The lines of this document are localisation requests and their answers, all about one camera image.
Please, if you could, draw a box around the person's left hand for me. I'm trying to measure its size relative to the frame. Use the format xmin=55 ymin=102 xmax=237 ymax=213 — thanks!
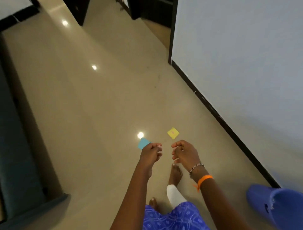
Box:
xmin=139 ymin=143 xmax=163 ymax=171

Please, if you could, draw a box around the person's right hand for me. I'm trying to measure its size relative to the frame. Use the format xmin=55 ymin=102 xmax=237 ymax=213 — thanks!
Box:
xmin=171 ymin=140 xmax=202 ymax=173

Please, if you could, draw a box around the blue paper note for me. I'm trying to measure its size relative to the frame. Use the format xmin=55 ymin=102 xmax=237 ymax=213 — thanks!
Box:
xmin=138 ymin=138 xmax=151 ymax=150

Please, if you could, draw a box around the person's left forearm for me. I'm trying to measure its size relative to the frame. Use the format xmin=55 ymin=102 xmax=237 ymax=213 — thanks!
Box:
xmin=110 ymin=166 xmax=154 ymax=230

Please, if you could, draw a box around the person's right forearm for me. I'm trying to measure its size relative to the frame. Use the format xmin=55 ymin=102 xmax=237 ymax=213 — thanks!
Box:
xmin=190 ymin=166 xmax=253 ymax=230

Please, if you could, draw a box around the yellow paper note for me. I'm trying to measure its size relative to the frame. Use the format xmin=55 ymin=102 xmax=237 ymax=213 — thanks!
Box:
xmin=167 ymin=127 xmax=180 ymax=140

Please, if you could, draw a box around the person's right foot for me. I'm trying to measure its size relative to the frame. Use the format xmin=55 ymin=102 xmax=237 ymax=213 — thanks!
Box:
xmin=168 ymin=163 xmax=183 ymax=187

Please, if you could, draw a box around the person's foot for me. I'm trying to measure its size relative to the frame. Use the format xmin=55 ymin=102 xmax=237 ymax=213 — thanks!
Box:
xmin=149 ymin=197 xmax=160 ymax=212
xmin=168 ymin=163 xmax=183 ymax=187

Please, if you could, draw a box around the orange wristband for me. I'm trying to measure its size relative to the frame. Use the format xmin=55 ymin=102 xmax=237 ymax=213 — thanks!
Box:
xmin=193 ymin=175 xmax=213 ymax=192

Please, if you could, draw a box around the white legging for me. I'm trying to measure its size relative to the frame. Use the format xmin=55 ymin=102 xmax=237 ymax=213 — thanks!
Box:
xmin=166 ymin=184 xmax=188 ymax=209

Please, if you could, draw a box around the person's left foot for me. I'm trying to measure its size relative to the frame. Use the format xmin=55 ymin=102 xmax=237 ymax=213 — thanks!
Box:
xmin=149 ymin=197 xmax=160 ymax=212

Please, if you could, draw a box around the black skirting board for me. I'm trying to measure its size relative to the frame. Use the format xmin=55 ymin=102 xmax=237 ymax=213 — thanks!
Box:
xmin=171 ymin=60 xmax=281 ymax=189

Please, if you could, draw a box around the blue patterned garment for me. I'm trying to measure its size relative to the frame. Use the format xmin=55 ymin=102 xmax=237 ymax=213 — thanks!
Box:
xmin=143 ymin=201 xmax=211 ymax=230

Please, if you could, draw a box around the blue plastic bin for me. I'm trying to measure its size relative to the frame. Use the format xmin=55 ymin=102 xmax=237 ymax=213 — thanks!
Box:
xmin=246 ymin=184 xmax=303 ymax=230

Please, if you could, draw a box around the dark wooden furniture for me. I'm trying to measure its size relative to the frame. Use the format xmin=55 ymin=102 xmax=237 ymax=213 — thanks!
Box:
xmin=127 ymin=0 xmax=174 ymax=29

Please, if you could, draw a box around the dark teal sofa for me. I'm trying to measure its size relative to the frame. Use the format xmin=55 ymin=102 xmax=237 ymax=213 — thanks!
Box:
xmin=0 ymin=33 xmax=71 ymax=230

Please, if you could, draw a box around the dark wooden cabinet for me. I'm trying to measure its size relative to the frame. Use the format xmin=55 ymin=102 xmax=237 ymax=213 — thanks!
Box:
xmin=63 ymin=0 xmax=90 ymax=26

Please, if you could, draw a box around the beaded bracelet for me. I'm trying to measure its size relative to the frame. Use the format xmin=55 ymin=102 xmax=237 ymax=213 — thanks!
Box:
xmin=189 ymin=163 xmax=205 ymax=176

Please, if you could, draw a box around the dark door frame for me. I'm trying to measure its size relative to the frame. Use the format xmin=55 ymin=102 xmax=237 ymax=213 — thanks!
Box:
xmin=168 ymin=0 xmax=178 ymax=65

